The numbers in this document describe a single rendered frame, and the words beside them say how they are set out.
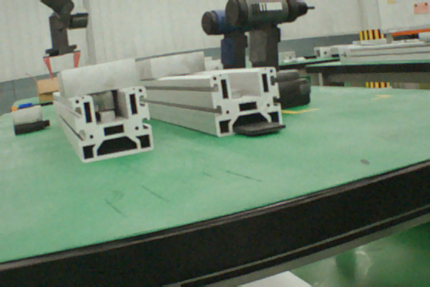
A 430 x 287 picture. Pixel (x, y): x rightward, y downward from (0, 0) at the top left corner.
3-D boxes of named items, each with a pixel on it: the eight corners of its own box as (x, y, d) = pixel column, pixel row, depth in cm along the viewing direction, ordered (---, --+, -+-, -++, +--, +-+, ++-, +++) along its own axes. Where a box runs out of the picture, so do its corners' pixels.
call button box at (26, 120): (15, 132, 131) (11, 109, 130) (50, 126, 134) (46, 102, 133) (14, 135, 123) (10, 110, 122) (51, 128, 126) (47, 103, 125)
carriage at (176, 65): (138, 92, 117) (134, 62, 116) (185, 84, 120) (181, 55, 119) (154, 93, 102) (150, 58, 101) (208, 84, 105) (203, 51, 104)
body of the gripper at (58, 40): (77, 49, 156) (74, 26, 155) (46, 54, 152) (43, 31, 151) (75, 51, 162) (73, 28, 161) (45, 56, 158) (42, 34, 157)
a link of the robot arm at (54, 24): (45, 14, 155) (51, 11, 151) (64, 13, 160) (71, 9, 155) (47, 35, 156) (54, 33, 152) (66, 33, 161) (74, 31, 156)
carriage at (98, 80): (62, 112, 87) (57, 73, 86) (122, 100, 91) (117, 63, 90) (67, 117, 72) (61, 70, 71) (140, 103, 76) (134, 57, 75)
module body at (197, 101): (120, 110, 148) (117, 80, 146) (154, 104, 151) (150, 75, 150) (217, 137, 73) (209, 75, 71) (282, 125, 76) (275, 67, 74)
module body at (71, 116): (57, 122, 142) (52, 92, 141) (90, 116, 145) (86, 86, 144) (81, 163, 67) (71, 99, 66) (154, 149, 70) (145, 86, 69)
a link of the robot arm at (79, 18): (52, -9, 151) (63, 4, 147) (84, -12, 158) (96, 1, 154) (46, 23, 158) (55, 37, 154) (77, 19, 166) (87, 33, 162)
